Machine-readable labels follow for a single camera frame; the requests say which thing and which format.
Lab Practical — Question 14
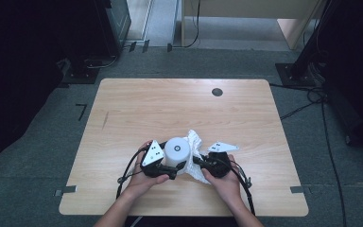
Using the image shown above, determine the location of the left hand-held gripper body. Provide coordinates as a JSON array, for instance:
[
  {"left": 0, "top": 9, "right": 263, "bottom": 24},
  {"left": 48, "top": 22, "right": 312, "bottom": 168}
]
[{"left": 140, "top": 139, "right": 172, "bottom": 179}]

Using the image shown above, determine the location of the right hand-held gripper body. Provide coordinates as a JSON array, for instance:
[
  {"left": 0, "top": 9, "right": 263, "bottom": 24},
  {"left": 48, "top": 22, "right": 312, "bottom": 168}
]
[{"left": 204, "top": 141, "right": 240, "bottom": 179}]

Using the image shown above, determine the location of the white cylinder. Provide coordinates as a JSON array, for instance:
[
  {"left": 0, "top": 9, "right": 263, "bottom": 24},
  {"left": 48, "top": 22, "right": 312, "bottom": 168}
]
[{"left": 164, "top": 136, "right": 192, "bottom": 176}]

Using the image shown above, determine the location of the white waffle cloth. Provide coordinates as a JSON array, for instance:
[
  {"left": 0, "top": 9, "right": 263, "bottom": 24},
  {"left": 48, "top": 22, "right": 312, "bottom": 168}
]
[{"left": 182, "top": 129, "right": 214, "bottom": 185}]

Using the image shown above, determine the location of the person's right hand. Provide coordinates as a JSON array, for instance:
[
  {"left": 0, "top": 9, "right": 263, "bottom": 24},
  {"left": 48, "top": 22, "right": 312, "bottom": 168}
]
[{"left": 200, "top": 153, "right": 246, "bottom": 206}]

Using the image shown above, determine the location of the person's left hand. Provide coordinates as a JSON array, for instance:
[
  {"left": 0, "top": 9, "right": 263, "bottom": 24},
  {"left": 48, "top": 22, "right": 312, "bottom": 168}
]
[{"left": 121, "top": 140, "right": 171, "bottom": 203}]

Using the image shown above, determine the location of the person's dark clothing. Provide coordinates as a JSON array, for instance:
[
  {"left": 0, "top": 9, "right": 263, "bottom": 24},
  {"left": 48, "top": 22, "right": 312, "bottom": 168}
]
[{"left": 126, "top": 216, "right": 239, "bottom": 227}]

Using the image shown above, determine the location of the grey tape strip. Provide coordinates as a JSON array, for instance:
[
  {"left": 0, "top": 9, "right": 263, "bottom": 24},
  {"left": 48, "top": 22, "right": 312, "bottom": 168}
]
[
  {"left": 289, "top": 185, "right": 310, "bottom": 194},
  {"left": 54, "top": 185, "right": 78, "bottom": 198}
]

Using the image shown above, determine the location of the black metal stand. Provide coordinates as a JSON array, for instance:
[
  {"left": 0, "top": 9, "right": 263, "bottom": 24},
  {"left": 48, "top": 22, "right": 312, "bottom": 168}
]
[{"left": 274, "top": 0, "right": 341, "bottom": 88}]

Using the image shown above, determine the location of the black cabinet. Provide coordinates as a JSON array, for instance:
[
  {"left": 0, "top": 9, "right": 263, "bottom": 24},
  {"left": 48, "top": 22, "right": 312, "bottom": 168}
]
[{"left": 93, "top": 0, "right": 132, "bottom": 59}]

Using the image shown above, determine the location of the light wooden desk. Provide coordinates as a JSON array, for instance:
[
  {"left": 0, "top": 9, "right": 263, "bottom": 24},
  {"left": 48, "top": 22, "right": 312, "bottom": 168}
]
[{"left": 181, "top": 0, "right": 329, "bottom": 50}]

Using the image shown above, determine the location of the black curtain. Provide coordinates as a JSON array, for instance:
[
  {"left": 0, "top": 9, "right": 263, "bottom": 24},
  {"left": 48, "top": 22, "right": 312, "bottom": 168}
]
[
  {"left": 315, "top": 0, "right": 363, "bottom": 165},
  {"left": 0, "top": 0, "right": 108, "bottom": 183}
]

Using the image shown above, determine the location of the right hand-held gripper cable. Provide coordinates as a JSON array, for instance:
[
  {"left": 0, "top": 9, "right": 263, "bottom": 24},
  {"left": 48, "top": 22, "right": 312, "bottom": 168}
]
[{"left": 230, "top": 159, "right": 257, "bottom": 217}]

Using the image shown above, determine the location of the hand-held gripper cable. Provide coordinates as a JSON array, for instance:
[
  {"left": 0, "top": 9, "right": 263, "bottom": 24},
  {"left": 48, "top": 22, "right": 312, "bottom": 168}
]
[
  {"left": 116, "top": 147, "right": 147, "bottom": 201},
  {"left": 230, "top": 159, "right": 257, "bottom": 217}
]

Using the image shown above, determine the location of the left hand-held gripper cable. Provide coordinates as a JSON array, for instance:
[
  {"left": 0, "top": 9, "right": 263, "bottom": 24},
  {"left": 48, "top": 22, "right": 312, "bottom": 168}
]
[{"left": 116, "top": 147, "right": 147, "bottom": 201}]

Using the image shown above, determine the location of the looped black floor cable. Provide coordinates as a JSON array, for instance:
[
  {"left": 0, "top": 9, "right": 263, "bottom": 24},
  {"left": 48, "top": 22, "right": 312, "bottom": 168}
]
[{"left": 268, "top": 82, "right": 327, "bottom": 121}]

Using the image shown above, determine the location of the grey floor cable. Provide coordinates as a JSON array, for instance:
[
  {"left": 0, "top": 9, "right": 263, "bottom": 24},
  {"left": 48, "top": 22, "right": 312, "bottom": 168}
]
[{"left": 84, "top": 54, "right": 121, "bottom": 70}]

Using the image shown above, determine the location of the black stand base plate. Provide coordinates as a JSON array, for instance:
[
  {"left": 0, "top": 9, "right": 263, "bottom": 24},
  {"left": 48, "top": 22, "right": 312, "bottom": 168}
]
[{"left": 61, "top": 46, "right": 101, "bottom": 85}]

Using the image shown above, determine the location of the long black floor cable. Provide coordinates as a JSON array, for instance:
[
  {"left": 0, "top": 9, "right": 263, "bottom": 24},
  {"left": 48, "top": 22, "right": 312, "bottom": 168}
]
[{"left": 320, "top": 94, "right": 348, "bottom": 227}]

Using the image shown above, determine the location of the black hanging cable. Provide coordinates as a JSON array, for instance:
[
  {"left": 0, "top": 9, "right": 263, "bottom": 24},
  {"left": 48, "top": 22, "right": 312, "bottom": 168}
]
[{"left": 169, "top": 0, "right": 201, "bottom": 49}]

